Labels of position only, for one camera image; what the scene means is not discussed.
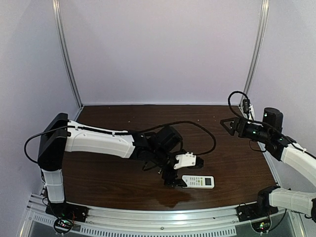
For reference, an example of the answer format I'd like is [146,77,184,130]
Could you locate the right round circuit board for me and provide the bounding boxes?
[251,219,272,234]

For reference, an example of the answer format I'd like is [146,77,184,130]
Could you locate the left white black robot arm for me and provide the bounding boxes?
[38,113,204,219]

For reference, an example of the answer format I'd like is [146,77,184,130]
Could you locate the white remote control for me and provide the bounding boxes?
[182,175,215,189]

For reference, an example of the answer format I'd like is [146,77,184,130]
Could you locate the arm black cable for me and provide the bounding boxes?
[227,90,255,121]
[24,120,217,163]

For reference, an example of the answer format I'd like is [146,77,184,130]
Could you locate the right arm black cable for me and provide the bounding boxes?
[227,90,255,121]

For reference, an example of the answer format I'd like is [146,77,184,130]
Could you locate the left round circuit board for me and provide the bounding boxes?
[53,218,74,235]

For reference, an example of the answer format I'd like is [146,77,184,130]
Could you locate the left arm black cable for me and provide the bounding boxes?
[24,120,217,163]

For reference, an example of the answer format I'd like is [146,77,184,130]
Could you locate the left aluminium frame post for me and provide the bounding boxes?
[52,0,83,109]

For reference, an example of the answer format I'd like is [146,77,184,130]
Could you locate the right aluminium frame post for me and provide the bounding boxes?
[243,0,270,96]

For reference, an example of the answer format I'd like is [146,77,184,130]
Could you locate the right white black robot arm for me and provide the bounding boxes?
[220,107,316,220]

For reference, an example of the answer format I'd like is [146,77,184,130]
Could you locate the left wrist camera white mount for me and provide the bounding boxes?
[174,153,197,170]

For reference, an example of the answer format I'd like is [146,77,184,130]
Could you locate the curved aluminium front rail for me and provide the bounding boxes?
[19,194,304,237]

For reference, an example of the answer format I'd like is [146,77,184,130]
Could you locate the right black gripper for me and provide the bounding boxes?
[221,118,272,145]

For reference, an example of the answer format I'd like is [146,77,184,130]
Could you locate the aluminium frame post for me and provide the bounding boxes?
[52,0,83,109]
[243,0,270,96]

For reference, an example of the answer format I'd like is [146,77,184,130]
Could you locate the round circuit board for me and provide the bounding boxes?
[53,218,74,235]
[251,219,272,234]

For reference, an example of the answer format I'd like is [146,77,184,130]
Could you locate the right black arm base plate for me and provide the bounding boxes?
[235,202,278,222]

